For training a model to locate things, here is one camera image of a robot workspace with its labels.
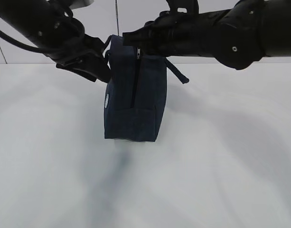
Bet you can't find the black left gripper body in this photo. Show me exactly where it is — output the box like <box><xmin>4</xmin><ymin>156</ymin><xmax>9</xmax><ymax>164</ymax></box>
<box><xmin>56</xmin><ymin>35</ymin><xmax>106</xmax><ymax>71</ymax></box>

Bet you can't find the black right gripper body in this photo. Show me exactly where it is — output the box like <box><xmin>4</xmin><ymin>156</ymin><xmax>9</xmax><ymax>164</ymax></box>
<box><xmin>122</xmin><ymin>21</ymin><xmax>171</xmax><ymax>57</ymax></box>

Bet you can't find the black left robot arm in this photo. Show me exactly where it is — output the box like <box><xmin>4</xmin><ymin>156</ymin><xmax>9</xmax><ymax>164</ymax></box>
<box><xmin>0</xmin><ymin>0</ymin><xmax>112</xmax><ymax>83</ymax></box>

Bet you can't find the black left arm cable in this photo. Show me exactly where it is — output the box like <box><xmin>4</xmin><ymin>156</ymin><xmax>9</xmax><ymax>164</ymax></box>
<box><xmin>0</xmin><ymin>25</ymin><xmax>56</xmax><ymax>54</ymax></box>

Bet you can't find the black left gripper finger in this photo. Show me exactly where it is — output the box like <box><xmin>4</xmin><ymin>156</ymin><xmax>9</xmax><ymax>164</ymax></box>
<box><xmin>72</xmin><ymin>65</ymin><xmax>97</xmax><ymax>82</ymax></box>
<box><xmin>81</xmin><ymin>54</ymin><xmax>112</xmax><ymax>83</ymax></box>

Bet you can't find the dark blue lunch bag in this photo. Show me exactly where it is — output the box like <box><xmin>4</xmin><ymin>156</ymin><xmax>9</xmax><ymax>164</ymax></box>
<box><xmin>104</xmin><ymin>35</ymin><xmax>189</xmax><ymax>142</ymax></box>

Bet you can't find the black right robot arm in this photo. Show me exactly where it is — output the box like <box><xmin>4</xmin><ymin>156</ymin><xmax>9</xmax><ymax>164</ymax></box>
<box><xmin>122</xmin><ymin>0</ymin><xmax>291</xmax><ymax>70</ymax></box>

